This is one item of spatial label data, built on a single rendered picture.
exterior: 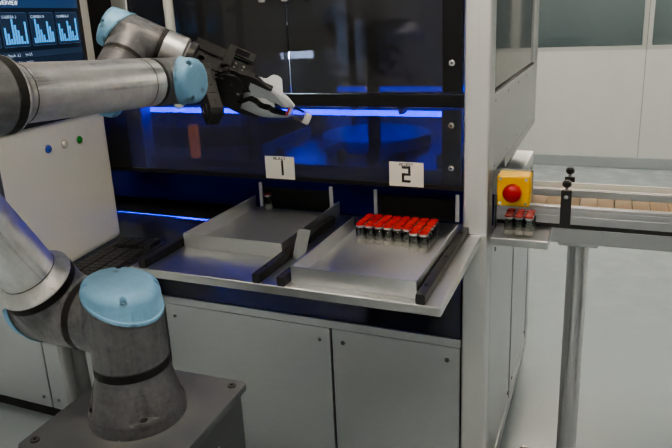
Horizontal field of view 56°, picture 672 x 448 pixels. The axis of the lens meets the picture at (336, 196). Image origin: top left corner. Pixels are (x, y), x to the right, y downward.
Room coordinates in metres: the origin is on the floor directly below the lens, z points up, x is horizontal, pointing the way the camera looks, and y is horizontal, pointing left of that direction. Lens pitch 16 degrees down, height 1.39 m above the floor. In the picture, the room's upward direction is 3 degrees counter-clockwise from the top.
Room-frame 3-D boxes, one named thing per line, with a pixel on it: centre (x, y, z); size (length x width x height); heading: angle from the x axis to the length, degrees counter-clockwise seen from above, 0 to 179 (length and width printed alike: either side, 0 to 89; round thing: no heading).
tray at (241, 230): (1.53, 0.18, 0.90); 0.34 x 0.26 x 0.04; 157
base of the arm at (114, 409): (0.90, 0.33, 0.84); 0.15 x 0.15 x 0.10
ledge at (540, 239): (1.44, -0.44, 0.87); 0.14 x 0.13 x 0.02; 157
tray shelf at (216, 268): (1.40, 0.05, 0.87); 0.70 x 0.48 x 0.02; 67
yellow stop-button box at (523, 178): (1.41, -0.41, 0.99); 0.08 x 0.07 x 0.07; 157
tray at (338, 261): (1.29, -0.09, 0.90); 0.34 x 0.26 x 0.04; 156
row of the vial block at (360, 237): (1.37, -0.13, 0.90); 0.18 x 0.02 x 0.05; 66
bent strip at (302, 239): (1.28, 0.10, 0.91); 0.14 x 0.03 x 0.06; 157
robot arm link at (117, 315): (0.91, 0.34, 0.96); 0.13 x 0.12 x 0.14; 65
